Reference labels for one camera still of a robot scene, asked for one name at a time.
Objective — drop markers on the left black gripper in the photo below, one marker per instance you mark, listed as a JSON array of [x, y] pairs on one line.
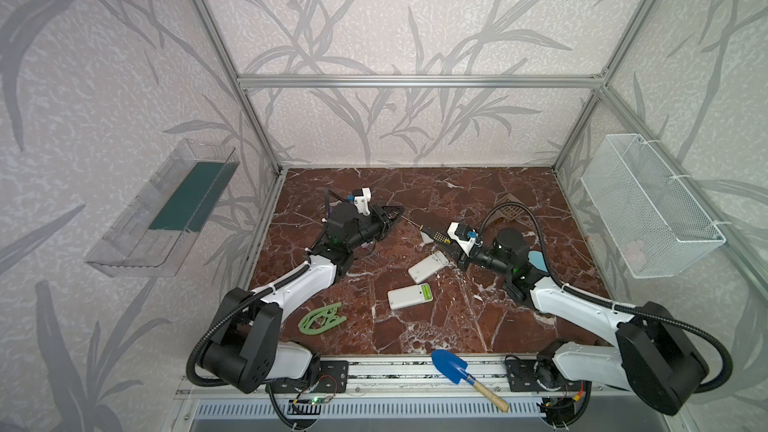
[[379, 223]]

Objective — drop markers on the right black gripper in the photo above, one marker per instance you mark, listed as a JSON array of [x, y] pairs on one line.
[[459, 248]]

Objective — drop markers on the white battery cover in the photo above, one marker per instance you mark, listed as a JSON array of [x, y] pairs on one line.
[[426, 239]]

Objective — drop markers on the white remote control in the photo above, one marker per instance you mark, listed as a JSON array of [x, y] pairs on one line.
[[410, 296], [427, 267]]

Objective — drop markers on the black yellow screwdriver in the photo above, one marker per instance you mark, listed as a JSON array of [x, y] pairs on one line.
[[438, 237]]

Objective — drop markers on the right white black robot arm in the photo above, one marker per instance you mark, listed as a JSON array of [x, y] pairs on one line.
[[645, 350]]

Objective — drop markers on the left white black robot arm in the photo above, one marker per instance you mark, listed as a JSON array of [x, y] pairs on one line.
[[242, 347]]

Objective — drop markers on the light blue spatula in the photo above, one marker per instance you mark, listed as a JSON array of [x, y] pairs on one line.
[[536, 259]]

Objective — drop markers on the green plastic hanger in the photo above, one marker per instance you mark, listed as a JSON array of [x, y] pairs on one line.
[[321, 320]]

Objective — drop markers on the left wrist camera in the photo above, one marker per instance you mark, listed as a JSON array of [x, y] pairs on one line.
[[361, 198]]

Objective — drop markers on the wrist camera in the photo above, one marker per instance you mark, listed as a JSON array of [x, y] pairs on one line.
[[466, 237], [361, 198]]

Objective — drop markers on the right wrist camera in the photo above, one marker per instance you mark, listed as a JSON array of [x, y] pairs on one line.
[[466, 237]]

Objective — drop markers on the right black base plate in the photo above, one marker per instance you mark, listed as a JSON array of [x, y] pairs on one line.
[[532, 375]]

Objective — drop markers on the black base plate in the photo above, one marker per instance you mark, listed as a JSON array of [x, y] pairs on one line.
[[324, 376], [532, 375]]

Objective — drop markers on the blue shovel wooden handle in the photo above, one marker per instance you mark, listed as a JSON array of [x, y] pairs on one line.
[[455, 370]]

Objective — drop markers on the white wire basket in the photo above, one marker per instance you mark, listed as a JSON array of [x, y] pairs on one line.
[[659, 228]]

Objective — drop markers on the aluminium front rail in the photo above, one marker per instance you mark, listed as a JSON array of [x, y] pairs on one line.
[[376, 375]]

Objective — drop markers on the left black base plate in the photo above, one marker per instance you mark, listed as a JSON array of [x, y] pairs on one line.
[[324, 376]]

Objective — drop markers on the clear plastic wall bin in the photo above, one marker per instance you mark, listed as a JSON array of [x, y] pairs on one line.
[[153, 236]]

